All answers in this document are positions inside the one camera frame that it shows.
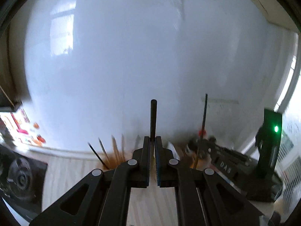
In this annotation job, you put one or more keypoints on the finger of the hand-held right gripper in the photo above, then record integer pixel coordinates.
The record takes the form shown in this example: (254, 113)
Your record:
(202, 147)

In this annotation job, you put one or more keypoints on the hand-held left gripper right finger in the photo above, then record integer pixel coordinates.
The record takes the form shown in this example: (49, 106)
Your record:
(156, 169)

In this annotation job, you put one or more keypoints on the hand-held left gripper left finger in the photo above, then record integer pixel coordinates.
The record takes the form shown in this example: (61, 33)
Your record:
(148, 169)

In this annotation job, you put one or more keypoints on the black chopstick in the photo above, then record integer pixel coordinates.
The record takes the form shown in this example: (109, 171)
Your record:
(204, 120)
(103, 148)
(97, 156)
(153, 120)

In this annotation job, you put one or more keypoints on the wooden chopstick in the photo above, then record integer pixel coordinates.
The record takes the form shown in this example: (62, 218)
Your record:
(115, 148)

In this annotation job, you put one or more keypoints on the red cap sauce bottle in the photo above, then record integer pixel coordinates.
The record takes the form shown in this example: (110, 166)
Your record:
(203, 133)

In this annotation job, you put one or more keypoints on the white printed paper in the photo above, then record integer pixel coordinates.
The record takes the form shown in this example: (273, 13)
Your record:
(289, 139)

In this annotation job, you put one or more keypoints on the black poster with wheel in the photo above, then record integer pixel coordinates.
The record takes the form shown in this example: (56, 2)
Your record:
(18, 176)

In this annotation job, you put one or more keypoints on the white wall socket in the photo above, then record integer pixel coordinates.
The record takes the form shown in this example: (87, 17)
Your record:
(222, 102)

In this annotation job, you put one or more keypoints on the wooden wall cabinet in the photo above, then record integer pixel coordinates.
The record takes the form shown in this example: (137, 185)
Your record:
(7, 80)

